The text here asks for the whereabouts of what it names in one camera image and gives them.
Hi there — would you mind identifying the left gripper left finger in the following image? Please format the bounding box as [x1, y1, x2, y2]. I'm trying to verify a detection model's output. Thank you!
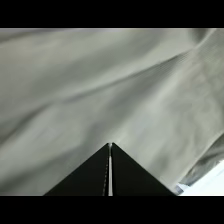
[44, 142, 110, 197]

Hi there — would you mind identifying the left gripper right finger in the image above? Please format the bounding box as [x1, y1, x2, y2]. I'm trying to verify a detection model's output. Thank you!
[111, 142, 176, 197]

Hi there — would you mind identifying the grey garment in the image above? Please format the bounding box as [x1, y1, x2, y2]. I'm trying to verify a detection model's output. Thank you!
[0, 27, 224, 197]

